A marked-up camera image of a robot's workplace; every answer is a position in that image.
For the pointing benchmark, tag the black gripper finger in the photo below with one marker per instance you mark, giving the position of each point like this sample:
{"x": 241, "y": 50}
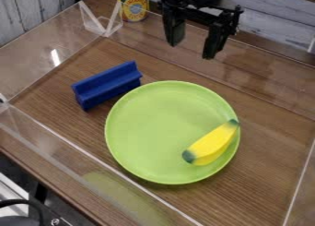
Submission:
{"x": 216, "y": 39}
{"x": 173, "y": 25}

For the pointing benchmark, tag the yellow toy banana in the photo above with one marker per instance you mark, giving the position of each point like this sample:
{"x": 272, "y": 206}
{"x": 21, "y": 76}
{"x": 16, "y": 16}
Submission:
{"x": 209, "y": 147}

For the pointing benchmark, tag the clear acrylic corner bracket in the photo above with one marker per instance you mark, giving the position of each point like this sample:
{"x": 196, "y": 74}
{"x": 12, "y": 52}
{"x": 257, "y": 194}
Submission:
{"x": 103, "y": 25}

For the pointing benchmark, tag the blue plastic block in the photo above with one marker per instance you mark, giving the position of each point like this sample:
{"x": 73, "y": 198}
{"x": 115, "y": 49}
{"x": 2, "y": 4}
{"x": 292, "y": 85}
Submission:
{"x": 105, "y": 85}

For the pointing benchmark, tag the yellow labelled tin can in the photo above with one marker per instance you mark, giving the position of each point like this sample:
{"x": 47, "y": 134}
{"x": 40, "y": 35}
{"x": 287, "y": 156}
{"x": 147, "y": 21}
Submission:
{"x": 133, "y": 10}

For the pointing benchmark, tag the green plastic plate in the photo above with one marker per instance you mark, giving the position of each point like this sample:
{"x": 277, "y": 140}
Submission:
{"x": 155, "y": 122}

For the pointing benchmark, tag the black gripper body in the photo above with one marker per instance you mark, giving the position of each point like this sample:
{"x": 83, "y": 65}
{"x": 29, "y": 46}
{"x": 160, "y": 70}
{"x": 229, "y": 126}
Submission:
{"x": 209, "y": 10}

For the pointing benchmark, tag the clear acrylic front wall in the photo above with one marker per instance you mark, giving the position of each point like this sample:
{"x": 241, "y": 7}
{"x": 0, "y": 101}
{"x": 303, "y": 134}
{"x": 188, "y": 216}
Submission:
{"x": 104, "y": 194}

